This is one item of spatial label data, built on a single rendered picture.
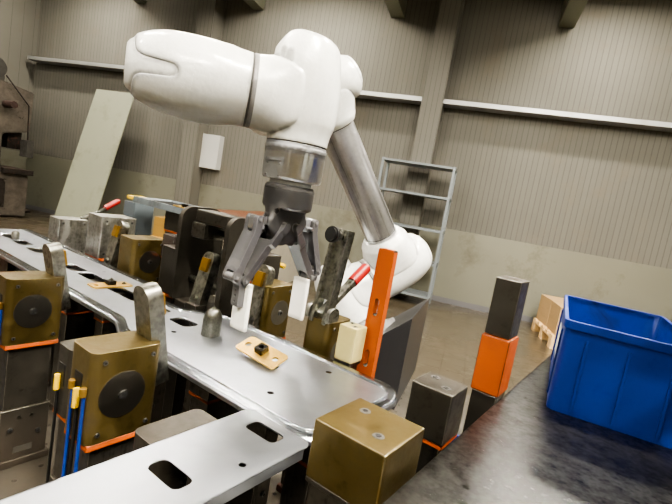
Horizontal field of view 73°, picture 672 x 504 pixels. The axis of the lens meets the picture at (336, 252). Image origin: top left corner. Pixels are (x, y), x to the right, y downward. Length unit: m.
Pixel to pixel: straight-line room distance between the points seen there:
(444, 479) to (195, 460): 0.24
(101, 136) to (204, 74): 8.40
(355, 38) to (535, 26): 2.55
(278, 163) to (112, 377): 0.34
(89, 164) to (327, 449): 8.63
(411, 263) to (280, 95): 0.91
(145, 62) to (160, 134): 8.27
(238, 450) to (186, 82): 0.44
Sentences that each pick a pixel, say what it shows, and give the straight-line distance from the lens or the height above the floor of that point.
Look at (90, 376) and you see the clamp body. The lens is 0.62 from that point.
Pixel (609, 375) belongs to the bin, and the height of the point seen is 1.10.
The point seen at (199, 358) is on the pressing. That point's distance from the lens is 0.72.
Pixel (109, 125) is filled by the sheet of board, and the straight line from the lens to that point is 9.00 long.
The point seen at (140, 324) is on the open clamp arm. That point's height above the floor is 1.06.
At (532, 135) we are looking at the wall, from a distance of 7.08.
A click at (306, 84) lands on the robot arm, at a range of 0.65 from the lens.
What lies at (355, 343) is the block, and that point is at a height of 1.04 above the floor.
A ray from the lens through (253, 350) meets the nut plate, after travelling 0.74.
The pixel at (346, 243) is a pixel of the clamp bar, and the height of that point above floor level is 1.19.
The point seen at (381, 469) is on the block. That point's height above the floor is 1.05.
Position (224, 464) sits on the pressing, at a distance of 0.49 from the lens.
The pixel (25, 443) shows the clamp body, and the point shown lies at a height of 0.74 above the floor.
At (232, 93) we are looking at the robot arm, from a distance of 0.64.
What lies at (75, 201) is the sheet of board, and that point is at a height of 0.45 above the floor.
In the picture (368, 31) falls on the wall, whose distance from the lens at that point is 7.68.
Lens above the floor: 1.27
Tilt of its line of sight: 7 degrees down
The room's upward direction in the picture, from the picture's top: 10 degrees clockwise
